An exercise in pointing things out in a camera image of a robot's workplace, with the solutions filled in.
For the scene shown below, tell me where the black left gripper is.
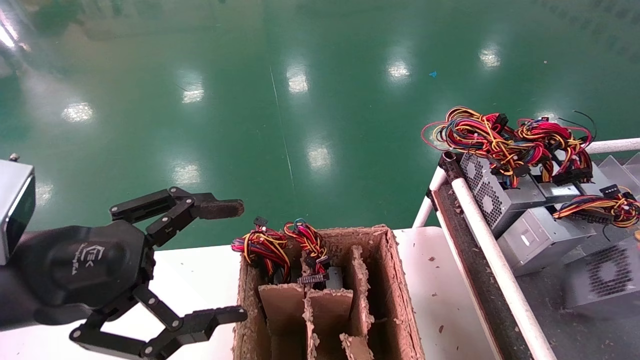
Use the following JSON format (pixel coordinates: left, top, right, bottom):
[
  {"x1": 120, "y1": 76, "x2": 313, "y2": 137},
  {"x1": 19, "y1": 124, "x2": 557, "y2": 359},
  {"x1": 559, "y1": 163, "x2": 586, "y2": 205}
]
[{"x1": 0, "y1": 186, "x2": 249, "y2": 360}]

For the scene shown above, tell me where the grey power supply large grille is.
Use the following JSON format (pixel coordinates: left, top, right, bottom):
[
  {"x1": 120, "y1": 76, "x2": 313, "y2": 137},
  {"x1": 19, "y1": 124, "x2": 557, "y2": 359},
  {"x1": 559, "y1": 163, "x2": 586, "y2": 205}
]
[{"x1": 562, "y1": 239, "x2": 640, "y2": 321}]

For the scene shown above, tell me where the worn cardboard divider box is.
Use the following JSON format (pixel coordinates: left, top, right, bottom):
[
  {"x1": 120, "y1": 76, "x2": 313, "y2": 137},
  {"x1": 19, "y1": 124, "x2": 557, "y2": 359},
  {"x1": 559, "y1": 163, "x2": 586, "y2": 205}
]
[{"x1": 232, "y1": 225, "x2": 426, "y2": 360}]

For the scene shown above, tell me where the grey metal power supply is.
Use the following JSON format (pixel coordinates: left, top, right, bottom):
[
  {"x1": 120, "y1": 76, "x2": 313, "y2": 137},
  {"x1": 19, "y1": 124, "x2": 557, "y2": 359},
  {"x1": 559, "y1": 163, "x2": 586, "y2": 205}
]
[
  {"x1": 324, "y1": 266, "x2": 346, "y2": 291},
  {"x1": 496, "y1": 206, "x2": 597, "y2": 277}
]

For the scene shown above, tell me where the white pipe table leg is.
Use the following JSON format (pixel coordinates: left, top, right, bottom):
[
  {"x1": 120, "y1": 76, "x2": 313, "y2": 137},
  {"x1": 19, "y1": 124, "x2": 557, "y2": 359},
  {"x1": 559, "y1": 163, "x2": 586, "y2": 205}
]
[{"x1": 412, "y1": 166, "x2": 449, "y2": 229}]

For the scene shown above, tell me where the grey power supply white label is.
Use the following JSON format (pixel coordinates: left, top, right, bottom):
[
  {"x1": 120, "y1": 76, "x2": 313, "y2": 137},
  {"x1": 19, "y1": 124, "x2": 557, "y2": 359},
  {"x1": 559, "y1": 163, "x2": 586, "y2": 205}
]
[{"x1": 540, "y1": 181, "x2": 588, "y2": 207}]

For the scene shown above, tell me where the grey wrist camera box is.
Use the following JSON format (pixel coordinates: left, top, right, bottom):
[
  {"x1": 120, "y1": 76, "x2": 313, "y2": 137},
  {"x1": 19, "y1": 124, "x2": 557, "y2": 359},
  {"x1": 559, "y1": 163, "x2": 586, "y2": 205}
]
[{"x1": 0, "y1": 154, "x2": 37, "y2": 266}]

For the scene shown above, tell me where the long white pipe rail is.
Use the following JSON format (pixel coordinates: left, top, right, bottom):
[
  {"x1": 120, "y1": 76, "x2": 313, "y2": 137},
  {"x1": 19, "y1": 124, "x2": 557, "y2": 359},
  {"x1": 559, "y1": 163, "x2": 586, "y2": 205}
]
[{"x1": 450, "y1": 177, "x2": 558, "y2": 360}]

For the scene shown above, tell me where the large multicolour wire bundle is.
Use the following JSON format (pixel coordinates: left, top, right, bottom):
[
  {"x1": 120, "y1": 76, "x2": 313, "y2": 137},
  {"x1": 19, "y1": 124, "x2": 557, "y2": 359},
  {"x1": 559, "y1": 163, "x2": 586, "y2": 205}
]
[{"x1": 421, "y1": 106, "x2": 532, "y2": 189}]

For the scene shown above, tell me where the small orange yellow wire bundle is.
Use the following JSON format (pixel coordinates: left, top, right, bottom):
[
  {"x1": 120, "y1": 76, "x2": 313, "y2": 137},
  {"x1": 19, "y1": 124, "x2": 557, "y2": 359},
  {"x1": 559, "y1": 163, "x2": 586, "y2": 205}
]
[{"x1": 552, "y1": 184, "x2": 640, "y2": 229}]

